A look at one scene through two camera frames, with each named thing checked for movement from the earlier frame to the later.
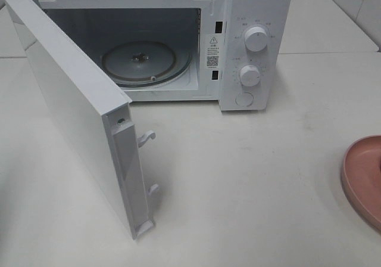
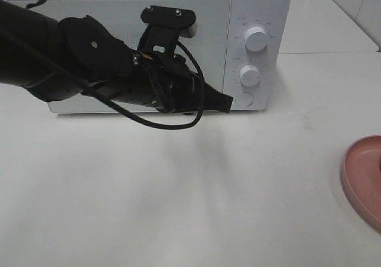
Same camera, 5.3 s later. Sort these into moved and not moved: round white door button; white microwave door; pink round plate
Moved: white microwave door
Not moved: round white door button; pink round plate
